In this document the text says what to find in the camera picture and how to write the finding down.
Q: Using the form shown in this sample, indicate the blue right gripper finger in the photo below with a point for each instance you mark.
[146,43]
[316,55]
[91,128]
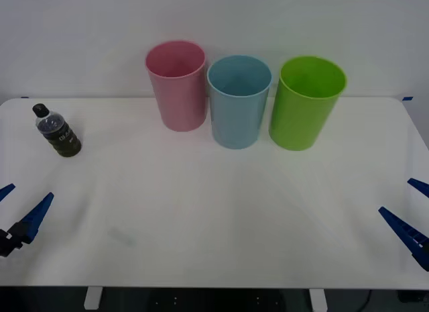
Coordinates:
[403,229]
[420,186]

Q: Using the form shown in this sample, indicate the pink plastic bin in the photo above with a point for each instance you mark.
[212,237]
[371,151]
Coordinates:
[181,100]

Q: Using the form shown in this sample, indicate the pale blue plastic bin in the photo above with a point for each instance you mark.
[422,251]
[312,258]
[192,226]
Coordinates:
[236,120]

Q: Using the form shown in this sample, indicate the green plastic bin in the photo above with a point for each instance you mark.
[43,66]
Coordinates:
[300,120]

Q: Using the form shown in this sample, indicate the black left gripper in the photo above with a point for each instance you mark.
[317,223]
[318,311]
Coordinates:
[5,245]

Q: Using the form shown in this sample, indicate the dark plastic bottle black cap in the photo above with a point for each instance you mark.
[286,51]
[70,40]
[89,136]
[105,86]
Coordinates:
[62,137]

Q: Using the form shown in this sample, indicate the white table leg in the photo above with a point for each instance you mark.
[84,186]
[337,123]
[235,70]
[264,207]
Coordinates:
[318,299]
[92,298]

